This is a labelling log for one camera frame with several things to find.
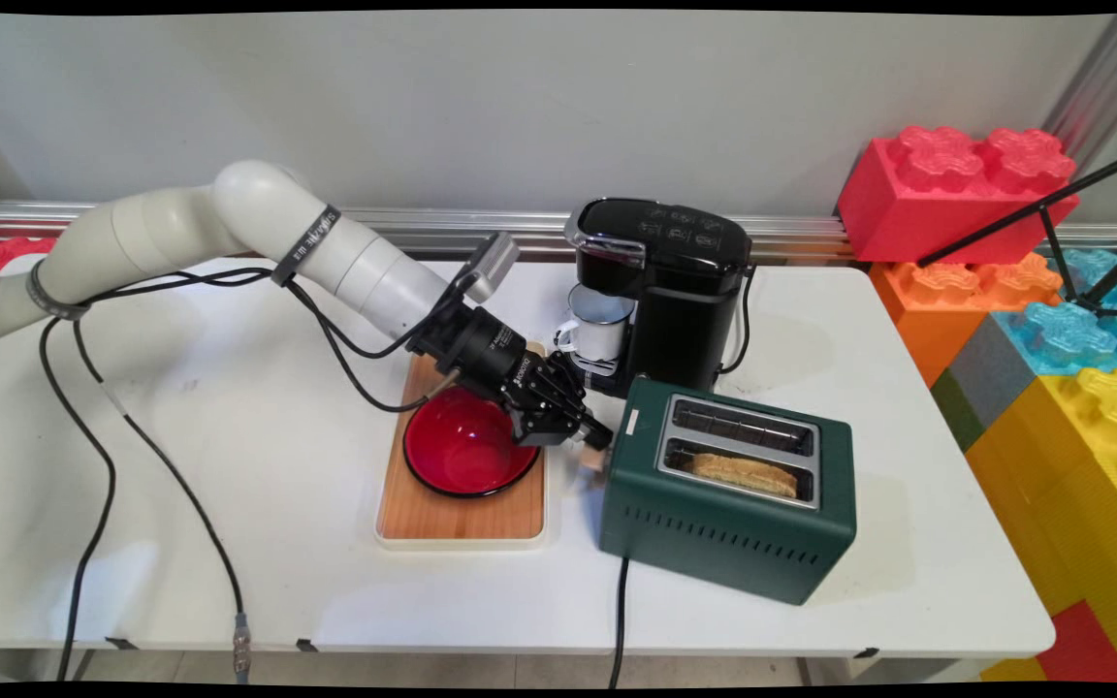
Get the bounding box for red bowl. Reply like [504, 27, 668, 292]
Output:
[401, 386, 542, 500]

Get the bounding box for green two-slot toaster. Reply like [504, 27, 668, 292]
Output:
[599, 376, 858, 607]

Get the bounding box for white enamel mug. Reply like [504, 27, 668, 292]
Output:
[556, 283, 637, 374]

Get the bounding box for small red building block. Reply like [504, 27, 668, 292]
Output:
[0, 236, 57, 274]

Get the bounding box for black cable with metal plug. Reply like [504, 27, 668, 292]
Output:
[72, 318, 253, 680]

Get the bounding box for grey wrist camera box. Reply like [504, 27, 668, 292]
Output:
[462, 233, 521, 303]

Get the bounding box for grey strap on arm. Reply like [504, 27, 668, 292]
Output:
[27, 257, 92, 322]

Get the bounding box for large orange building block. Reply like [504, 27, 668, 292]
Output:
[871, 252, 1064, 389]

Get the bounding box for wooden tray with white rim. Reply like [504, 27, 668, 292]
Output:
[374, 339, 550, 552]

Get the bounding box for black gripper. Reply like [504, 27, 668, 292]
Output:
[408, 302, 614, 450]

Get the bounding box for black tripod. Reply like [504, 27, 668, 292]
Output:
[917, 145, 1117, 319]

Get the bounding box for black strap on arm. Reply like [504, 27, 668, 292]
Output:
[271, 204, 342, 288]

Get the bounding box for slice of toast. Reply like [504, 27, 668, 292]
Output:
[689, 451, 800, 500]

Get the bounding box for large yellow building block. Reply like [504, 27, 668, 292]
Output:
[964, 366, 1117, 680]

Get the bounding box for black coffee machine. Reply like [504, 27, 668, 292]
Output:
[563, 197, 753, 398]

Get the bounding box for black coffee machine cable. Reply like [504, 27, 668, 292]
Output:
[718, 267, 759, 377]

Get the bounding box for aluminium wall rail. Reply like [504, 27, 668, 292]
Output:
[0, 201, 1117, 265]

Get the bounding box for black hanging cable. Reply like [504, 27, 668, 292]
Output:
[38, 315, 118, 682]

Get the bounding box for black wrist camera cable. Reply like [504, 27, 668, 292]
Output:
[79, 267, 467, 413]

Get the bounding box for large light blue building block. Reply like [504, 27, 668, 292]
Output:
[993, 247, 1117, 377]

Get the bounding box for large red building block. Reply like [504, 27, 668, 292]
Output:
[838, 126, 1081, 265]

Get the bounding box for black toaster power cable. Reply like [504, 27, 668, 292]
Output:
[607, 555, 633, 689]

